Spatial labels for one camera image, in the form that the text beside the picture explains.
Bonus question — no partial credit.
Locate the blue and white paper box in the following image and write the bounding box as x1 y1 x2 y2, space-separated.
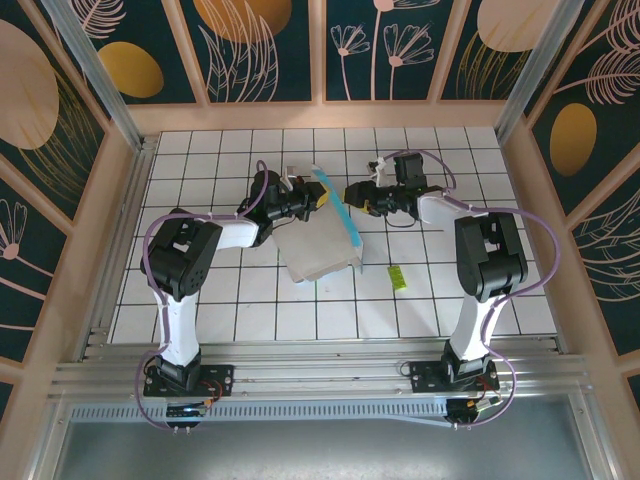
271 164 367 286

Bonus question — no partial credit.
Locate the black electronics with yellow plug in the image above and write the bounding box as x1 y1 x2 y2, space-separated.
446 397 504 426

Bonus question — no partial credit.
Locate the small black circuit board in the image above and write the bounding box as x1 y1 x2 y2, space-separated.
164 403 209 420

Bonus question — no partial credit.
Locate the grey metal sheet panel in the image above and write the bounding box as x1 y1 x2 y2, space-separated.
49 419 591 480

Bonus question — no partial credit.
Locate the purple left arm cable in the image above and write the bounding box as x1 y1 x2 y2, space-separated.
134 159 274 432

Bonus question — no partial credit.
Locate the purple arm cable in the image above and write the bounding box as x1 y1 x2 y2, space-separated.
134 159 274 432
382 148 560 430

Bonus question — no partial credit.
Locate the aluminium side rail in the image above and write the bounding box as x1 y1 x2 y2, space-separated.
77 137 159 361

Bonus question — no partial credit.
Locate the long aluminium mounting rail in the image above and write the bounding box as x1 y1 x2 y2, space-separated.
47 339 594 401

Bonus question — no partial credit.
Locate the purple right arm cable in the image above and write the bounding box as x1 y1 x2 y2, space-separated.
382 148 560 430

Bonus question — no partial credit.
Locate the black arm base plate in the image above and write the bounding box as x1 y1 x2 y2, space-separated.
409 360 500 394
143 364 236 399

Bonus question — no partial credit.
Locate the aluminium corner post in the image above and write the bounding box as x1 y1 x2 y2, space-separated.
493 0 601 147
39 0 151 151

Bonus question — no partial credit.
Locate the slotted grey cable duct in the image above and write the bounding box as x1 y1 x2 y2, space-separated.
69 403 451 425

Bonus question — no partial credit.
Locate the aluminium frame beam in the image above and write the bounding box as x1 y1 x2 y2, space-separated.
27 397 71 480
569 389 619 480

